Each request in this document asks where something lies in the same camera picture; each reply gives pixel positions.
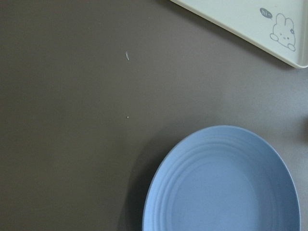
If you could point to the cream rabbit tray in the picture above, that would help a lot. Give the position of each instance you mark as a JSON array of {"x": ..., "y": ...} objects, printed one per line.
[{"x": 279, "y": 27}]

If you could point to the blue plate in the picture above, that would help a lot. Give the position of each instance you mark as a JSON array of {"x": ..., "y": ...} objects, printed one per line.
[{"x": 222, "y": 178}]

